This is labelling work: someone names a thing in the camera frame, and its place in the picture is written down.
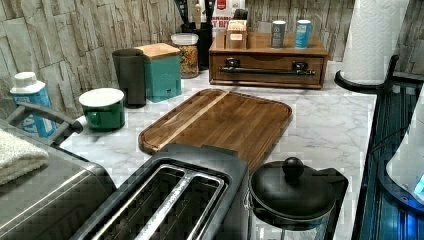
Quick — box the silver toaster oven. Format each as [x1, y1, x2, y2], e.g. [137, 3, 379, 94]
[0, 103, 116, 240]

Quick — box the tea bag box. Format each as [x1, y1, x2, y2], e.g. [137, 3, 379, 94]
[226, 20, 247, 49]

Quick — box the wooden cutting board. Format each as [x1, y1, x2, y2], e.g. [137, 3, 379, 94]
[138, 89, 292, 171]

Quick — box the grey spice canister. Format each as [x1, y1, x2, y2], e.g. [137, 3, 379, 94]
[271, 20, 286, 49]

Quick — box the wooden spoon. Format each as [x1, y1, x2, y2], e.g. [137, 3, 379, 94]
[193, 0, 202, 29]

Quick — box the teal canister with wooden lid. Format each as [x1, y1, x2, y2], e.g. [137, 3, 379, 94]
[137, 43, 181, 103]

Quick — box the cereal box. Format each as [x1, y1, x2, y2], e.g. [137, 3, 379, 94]
[211, 0, 248, 38]

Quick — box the blue white-capped bottle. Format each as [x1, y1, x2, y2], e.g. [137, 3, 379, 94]
[10, 72, 56, 138]

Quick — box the blue spice canister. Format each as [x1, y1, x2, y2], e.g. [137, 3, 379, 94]
[295, 19, 311, 48]

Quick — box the black paper towel holder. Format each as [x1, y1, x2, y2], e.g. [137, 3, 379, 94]
[334, 55, 399, 94]

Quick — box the dark grey cup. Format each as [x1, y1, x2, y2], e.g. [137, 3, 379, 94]
[112, 48, 146, 108]

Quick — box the white folded towel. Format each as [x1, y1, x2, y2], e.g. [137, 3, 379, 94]
[0, 130, 49, 185]

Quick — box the wooden drawer cabinet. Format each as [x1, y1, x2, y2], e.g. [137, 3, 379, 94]
[208, 30, 329, 90]

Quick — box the black two-slot toaster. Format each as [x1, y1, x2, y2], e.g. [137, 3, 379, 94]
[71, 144, 248, 240]

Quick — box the wooden drawer with black handle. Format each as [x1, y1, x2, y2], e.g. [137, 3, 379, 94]
[209, 55, 327, 89]

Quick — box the green mug with white lid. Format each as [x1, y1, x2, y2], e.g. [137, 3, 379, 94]
[79, 88, 125, 132]

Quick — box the white paper towel roll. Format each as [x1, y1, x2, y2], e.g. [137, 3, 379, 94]
[341, 0, 409, 85]

